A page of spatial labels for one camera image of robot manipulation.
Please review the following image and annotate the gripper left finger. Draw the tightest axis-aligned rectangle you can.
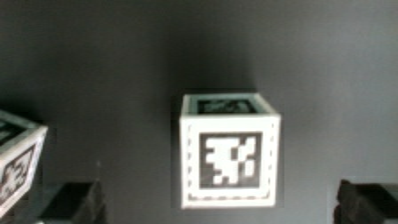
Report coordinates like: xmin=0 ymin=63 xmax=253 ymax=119
xmin=37 ymin=182 xmax=108 ymax=224

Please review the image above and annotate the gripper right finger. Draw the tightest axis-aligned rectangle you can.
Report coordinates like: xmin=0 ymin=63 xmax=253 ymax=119
xmin=332 ymin=180 xmax=398 ymax=224

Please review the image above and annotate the white tagged cube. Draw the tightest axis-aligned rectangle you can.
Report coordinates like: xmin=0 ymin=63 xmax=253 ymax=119
xmin=0 ymin=110 xmax=47 ymax=219
xmin=179 ymin=93 xmax=280 ymax=209

